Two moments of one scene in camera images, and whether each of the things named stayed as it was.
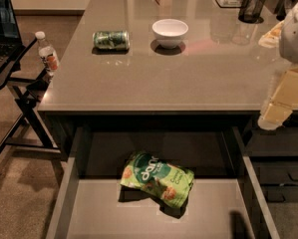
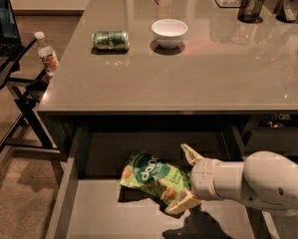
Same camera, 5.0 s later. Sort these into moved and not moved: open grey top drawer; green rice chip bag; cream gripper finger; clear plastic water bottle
Moved: cream gripper finger
Not moved: clear plastic water bottle; green rice chip bag; open grey top drawer
